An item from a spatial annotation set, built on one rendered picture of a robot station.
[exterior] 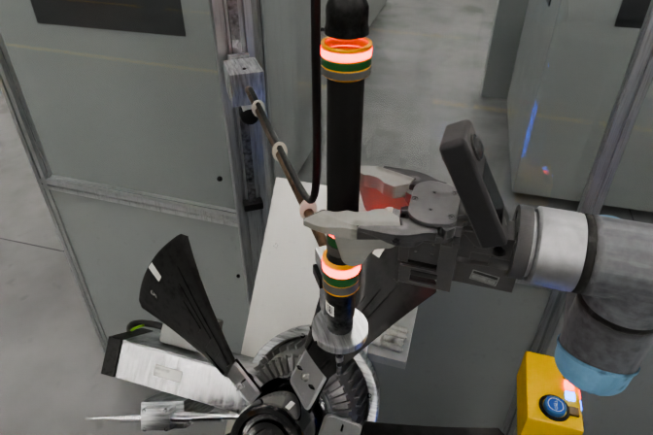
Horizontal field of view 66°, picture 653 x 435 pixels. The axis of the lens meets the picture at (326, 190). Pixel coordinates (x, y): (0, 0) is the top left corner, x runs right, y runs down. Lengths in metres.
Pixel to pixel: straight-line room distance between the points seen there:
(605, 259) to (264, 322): 0.76
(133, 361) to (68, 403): 1.47
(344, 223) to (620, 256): 0.24
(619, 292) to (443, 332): 1.20
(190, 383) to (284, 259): 0.30
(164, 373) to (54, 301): 1.99
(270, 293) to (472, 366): 0.89
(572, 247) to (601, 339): 0.11
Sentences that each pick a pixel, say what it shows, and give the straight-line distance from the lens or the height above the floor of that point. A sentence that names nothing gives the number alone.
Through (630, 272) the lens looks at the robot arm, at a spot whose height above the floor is 1.66.
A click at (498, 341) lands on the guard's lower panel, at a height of 0.71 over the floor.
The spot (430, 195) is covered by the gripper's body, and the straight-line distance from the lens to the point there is 0.50.
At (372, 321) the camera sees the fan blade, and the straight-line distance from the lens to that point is 0.77.
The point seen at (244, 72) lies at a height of 1.58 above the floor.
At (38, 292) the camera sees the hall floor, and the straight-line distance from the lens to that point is 3.12.
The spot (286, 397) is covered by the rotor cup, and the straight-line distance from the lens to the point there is 0.85.
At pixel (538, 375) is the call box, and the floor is 1.07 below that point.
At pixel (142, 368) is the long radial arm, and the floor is 1.11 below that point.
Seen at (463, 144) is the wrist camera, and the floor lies 1.75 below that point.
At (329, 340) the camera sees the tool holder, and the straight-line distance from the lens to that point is 0.63.
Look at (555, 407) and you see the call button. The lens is 1.11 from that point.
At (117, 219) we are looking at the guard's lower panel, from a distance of 1.90.
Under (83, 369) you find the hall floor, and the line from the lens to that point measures 2.65.
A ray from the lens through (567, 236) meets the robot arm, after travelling 0.49.
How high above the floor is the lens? 1.95
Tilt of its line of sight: 34 degrees down
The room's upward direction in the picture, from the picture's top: straight up
